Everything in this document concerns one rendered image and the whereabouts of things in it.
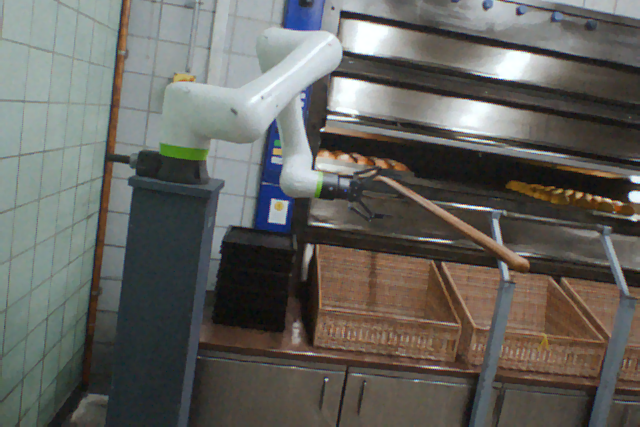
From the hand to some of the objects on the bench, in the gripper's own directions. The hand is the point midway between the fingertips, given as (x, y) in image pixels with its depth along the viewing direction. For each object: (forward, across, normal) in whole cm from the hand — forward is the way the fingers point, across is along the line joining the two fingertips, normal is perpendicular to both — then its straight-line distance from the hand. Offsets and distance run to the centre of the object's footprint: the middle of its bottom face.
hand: (393, 196), depth 179 cm
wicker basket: (+9, +60, -28) cm, 67 cm away
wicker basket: (+69, +60, -27) cm, 95 cm away
